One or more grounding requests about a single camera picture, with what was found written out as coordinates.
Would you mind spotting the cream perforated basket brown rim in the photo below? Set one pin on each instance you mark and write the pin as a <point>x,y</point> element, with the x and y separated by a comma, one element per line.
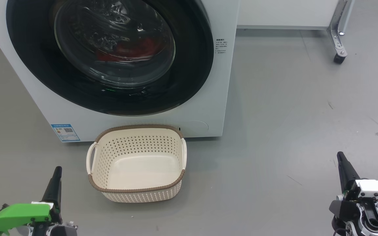
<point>143,170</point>

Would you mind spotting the red and white garment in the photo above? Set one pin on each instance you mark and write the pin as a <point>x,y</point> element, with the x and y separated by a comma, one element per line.
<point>136,49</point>

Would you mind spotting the white partition panel on casters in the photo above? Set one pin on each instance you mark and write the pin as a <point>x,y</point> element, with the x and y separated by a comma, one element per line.
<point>284,13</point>

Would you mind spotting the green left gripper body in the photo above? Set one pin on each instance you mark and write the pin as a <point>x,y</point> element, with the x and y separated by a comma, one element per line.
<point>18,214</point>

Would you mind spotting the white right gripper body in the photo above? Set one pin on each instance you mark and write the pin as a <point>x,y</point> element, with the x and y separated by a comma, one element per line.
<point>376,188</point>

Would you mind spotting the round black glass washer door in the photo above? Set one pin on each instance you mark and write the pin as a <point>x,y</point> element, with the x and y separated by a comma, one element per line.
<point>192,65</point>

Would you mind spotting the blue energy label sticker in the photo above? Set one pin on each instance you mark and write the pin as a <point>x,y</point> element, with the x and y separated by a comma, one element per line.
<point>65,132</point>

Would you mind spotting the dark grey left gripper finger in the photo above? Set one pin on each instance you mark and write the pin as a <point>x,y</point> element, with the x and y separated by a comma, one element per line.
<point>55,193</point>

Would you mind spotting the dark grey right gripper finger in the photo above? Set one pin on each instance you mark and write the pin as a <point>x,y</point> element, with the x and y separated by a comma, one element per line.
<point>346,173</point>

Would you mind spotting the white front-load washing machine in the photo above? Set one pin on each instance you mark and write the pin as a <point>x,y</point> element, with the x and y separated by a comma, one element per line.
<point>136,119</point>

